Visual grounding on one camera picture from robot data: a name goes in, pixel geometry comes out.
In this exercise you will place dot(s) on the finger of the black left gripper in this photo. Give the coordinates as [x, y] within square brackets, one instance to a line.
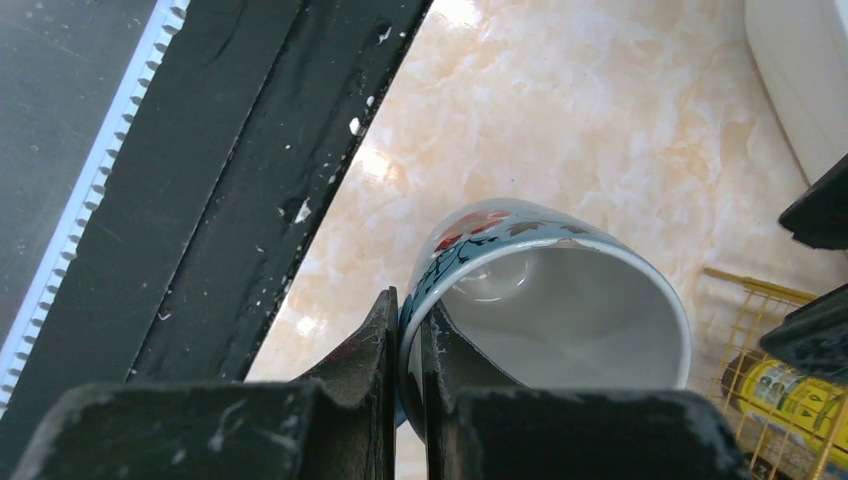
[812, 336]
[818, 218]

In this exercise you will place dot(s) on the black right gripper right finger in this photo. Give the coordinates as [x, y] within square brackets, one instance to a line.
[482, 424]

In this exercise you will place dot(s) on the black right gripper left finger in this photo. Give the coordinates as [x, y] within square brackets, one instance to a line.
[337, 420]

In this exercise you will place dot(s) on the small yellow label bottle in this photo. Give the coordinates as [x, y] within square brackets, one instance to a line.
[801, 407]

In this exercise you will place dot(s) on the blue ceramic mug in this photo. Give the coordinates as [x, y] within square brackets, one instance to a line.
[553, 301]

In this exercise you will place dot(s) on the white plastic basin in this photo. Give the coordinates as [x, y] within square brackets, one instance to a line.
[800, 49]

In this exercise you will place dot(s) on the gold wire rack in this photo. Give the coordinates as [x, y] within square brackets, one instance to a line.
[768, 453]

